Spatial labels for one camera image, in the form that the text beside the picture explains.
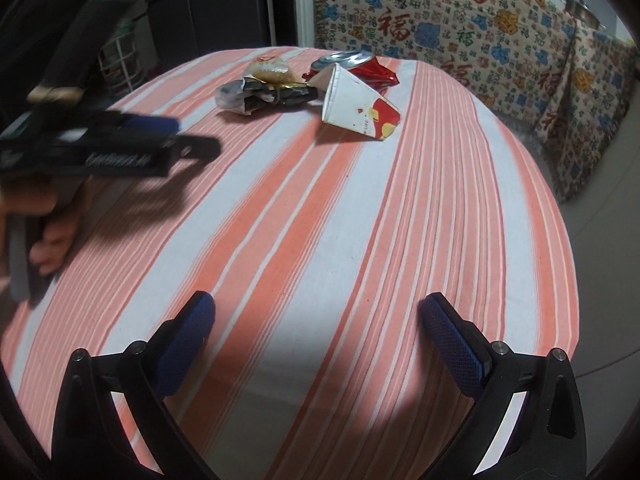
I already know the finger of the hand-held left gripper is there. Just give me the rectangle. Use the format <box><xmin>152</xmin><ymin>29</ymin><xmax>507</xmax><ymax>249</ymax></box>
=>
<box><xmin>150</xmin><ymin>132</ymin><xmax>223</xmax><ymax>177</ymax></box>
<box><xmin>90</xmin><ymin>112</ymin><xmax>182</xmax><ymax>135</ymax></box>

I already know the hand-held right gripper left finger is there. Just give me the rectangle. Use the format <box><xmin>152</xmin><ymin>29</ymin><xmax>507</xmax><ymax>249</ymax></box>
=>
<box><xmin>50</xmin><ymin>290</ymin><xmax>217</xmax><ymax>480</ymax></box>

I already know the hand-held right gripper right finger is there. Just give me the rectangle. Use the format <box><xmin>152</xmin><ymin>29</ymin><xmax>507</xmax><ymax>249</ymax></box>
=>
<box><xmin>419</xmin><ymin>293</ymin><xmax>588</xmax><ymax>480</ymax></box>

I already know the person's left hand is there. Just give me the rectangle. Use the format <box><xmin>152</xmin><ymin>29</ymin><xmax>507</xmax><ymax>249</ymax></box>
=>
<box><xmin>0</xmin><ymin>180</ymin><xmax>83</xmax><ymax>277</ymax></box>

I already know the black crumpled wrapper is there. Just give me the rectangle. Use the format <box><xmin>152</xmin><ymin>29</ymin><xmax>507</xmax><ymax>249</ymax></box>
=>
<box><xmin>215</xmin><ymin>77</ymin><xmax>319</xmax><ymax>117</ymax></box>

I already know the beige snack packet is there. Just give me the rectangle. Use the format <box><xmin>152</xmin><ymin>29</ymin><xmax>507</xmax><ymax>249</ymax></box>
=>
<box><xmin>248</xmin><ymin>56</ymin><xmax>302</xmax><ymax>86</ymax></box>

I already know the grey refrigerator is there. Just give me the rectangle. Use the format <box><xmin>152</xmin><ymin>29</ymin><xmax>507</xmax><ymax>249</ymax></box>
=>
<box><xmin>132</xmin><ymin>0</ymin><xmax>277</xmax><ymax>63</ymax></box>

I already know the striped tablecloth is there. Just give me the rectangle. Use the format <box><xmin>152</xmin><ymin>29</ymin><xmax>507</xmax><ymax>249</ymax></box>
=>
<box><xmin>0</xmin><ymin>46</ymin><xmax>584</xmax><ymax>480</ymax></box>

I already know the white paper cup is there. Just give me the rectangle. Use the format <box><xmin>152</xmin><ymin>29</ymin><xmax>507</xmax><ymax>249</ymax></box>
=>
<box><xmin>321</xmin><ymin>63</ymin><xmax>403</xmax><ymax>141</ymax></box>

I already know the crushed drink can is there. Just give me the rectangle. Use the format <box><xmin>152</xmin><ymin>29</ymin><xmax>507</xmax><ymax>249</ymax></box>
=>
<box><xmin>302</xmin><ymin>49</ymin><xmax>399</xmax><ymax>95</ymax></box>

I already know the patterned furniture cover cloth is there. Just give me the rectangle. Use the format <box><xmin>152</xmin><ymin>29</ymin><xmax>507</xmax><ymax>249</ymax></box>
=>
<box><xmin>312</xmin><ymin>0</ymin><xmax>632</xmax><ymax>203</ymax></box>

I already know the metal pot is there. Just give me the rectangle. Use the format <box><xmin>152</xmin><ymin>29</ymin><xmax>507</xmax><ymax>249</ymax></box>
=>
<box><xmin>564</xmin><ymin>0</ymin><xmax>607</xmax><ymax>30</ymax></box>

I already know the white wire rack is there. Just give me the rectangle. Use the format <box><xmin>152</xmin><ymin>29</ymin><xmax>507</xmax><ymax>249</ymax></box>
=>
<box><xmin>97</xmin><ymin>22</ymin><xmax>147</xmax><ymax>97</ymax></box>

